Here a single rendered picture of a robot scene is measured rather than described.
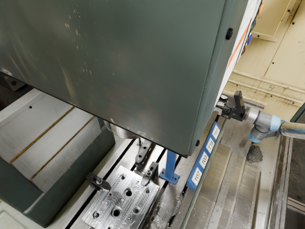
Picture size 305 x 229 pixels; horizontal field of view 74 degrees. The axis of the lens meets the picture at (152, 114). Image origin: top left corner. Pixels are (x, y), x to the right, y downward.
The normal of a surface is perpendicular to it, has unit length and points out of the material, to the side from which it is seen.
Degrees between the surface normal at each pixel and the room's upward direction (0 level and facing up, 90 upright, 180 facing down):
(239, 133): 24
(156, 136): 90
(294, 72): 90
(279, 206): 0
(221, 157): 7
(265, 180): 17
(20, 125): 90
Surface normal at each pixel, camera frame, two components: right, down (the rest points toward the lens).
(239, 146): -0.20, -0.36
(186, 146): -0.11, 0.73
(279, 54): -0.48, 0.65
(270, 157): -0.26, -0.75
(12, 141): 0.88, 0.36
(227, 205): 0.06, -0.75
